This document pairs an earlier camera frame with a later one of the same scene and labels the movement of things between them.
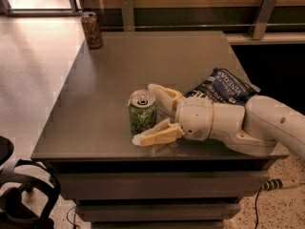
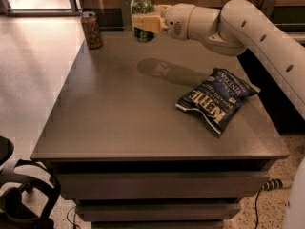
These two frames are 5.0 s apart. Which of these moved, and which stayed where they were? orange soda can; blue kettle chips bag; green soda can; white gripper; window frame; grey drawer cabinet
Moved: green soda can; white gripper
Stayed: blue kettle chips bag; orange soda can; grey drawer cabinet; window frame
